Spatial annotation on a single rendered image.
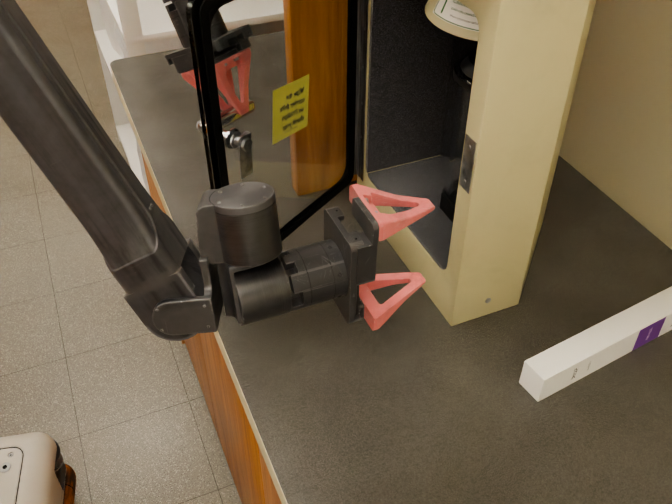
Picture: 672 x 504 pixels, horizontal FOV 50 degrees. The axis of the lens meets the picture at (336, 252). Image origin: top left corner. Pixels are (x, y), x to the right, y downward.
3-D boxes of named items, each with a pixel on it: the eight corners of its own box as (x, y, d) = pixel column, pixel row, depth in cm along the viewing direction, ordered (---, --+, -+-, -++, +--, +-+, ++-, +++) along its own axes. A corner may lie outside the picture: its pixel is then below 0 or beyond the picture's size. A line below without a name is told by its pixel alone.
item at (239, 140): (255, 173, 90) (253, 133, 86) (244, 180, 88) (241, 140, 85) (243, 168, 91) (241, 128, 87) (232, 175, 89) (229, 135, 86)
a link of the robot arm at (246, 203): (173, 287, 72) (156, 337, 65) (149, 182, 67) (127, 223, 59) (291, 277, 72) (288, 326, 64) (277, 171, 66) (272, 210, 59)
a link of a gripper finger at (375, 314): (443, 262, 70) (356, 287, 67) (436, 313, 75) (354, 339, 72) (411, 222, 75) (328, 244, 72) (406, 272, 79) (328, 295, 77)
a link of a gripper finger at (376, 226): (452, 205, 65) (358, 230, 63) (443, 263, 70) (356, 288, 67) (417, 166, 70) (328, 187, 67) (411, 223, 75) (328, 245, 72)
